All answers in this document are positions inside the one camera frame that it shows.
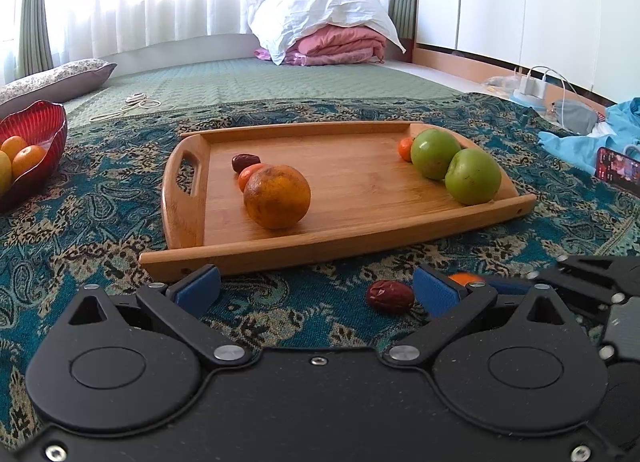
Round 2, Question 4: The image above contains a left green curtain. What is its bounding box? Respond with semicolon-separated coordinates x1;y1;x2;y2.
16;0;53;78

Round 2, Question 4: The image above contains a white charger with cable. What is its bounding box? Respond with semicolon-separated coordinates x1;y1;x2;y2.
509;65;578;113

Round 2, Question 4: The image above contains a green apple front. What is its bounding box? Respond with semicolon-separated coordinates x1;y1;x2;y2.
445;149;501;205

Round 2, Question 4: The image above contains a large orange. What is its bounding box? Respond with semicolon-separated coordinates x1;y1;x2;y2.
243;165;311;230

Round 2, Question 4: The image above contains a light blue cloth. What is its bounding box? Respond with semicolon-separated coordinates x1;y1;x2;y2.
538;96;640;175

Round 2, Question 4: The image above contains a red date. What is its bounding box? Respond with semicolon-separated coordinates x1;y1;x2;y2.
366;280;414;313
231;153;262;175

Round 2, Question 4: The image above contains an orange fruit in bowl rear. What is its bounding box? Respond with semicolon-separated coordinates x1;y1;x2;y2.
1;136;28;161

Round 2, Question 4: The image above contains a floral grey pillow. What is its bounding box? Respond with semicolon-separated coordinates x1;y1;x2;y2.
0;58;117;119

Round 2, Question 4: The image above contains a pink folded blanket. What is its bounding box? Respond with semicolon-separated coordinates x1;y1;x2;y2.
283;25;387;66

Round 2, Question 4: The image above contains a wooden serving tray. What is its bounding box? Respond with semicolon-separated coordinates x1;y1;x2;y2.
139;121;536;282

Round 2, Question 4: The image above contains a yellow fruit in bowl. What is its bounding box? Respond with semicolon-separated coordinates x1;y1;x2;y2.
0;151;13;196

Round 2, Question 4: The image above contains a white duvet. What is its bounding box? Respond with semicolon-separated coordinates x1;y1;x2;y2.
248;0;406;65

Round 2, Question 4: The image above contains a green quilted mattress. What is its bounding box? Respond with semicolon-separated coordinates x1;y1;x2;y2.
65;58;459;127

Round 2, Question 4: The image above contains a green apple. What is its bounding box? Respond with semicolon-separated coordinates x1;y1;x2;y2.
445;149;501;205
410;128;461;181

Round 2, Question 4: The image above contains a smartphone with lit screen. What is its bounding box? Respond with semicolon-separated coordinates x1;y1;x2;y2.
596;147;640;197

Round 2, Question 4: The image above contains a red glass bowl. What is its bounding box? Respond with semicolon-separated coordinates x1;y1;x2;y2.
1;100;67;213

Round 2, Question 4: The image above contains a small tangerine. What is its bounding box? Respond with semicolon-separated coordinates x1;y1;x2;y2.
397;137;413;163

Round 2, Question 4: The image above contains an orange fruit in bowl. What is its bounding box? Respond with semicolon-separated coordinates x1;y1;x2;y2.
1;136;28;161
12;144;47;179

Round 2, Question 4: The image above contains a beige cord on mattress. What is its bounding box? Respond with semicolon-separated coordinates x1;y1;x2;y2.
88;91;164;124

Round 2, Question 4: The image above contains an orange fruit in bowl front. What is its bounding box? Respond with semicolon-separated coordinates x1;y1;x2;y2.
12;144;47;179

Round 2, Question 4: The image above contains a clear plastic bag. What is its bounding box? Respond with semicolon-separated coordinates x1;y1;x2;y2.
483;74;521;96

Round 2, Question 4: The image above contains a grey pouch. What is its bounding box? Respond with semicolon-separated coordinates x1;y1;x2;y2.
547;99;599;136

